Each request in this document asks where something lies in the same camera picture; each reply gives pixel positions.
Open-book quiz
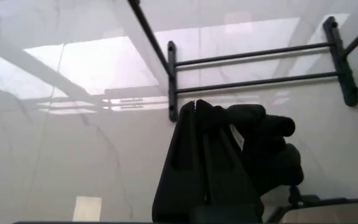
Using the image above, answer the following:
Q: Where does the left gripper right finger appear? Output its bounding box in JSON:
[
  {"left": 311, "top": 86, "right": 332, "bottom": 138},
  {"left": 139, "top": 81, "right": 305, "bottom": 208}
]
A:
[{"left": 194, "top": 100, "right": 265, "bottom": 223}]

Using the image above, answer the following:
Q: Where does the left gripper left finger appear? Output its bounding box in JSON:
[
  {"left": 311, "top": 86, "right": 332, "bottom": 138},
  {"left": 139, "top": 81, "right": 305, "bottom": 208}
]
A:
[{"left": 152, "top": 100, "right": 206, "bottom": 223}]

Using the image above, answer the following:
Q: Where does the black t-shirt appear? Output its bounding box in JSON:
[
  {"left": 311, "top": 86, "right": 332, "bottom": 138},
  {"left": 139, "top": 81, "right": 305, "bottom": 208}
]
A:
[{"left": 195, "top": 99, "right": 305, "bottom": 197}]

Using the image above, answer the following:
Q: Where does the black clothes rack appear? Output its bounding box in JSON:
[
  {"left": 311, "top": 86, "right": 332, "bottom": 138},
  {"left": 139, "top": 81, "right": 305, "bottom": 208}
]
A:
[{"left": 127, "top": 0, "right": 358, "bottom": 123}]

